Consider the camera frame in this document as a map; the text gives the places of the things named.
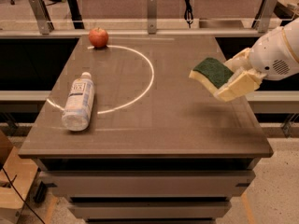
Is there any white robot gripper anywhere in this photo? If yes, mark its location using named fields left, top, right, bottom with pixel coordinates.
left=214, top=18, right=299, bottom=102

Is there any green and yellow sponge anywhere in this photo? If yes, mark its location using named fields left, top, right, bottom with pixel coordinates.
left=189, top=58, right=234, bottom=94

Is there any clear plastic water bottle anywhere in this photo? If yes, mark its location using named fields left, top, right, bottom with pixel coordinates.
left=62, top=72, right=94, bottom=132

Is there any red apple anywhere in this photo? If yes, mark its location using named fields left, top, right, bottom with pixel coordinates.
left=88, top=28, right=108, bottom=49

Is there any black table leg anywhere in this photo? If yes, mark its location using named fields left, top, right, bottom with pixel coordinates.
left=67, top=0, right=84, bottom=29

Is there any wooden box at left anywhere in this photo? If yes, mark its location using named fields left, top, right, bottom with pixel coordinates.
left=0, top=131, right=39, bottom=224

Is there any right metal railing bracket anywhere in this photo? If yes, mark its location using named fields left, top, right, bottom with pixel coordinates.
left=256, top=0, right=278, bottom=33

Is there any metal railing bracket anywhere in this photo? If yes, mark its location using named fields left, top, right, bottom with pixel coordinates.
left=147, top=0, right=157, bottom=34
left=256, top=0, right=278, bottom=33
left=28, top=0, right=51, bottom=35

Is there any black hanging cable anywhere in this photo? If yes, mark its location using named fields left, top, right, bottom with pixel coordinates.
left=182, top=0, right=194, bottom=29

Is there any middle metal railing bracket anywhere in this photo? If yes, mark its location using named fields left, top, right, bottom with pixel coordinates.
left=147, top=0, right=157, bottom=34

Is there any left metal railing bracket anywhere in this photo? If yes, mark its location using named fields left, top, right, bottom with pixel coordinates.
left=28, top=0, right=51, bottom=35

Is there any black floor cable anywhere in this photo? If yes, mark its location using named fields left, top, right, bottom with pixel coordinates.
left=0, top=165, right=46, bottom=224

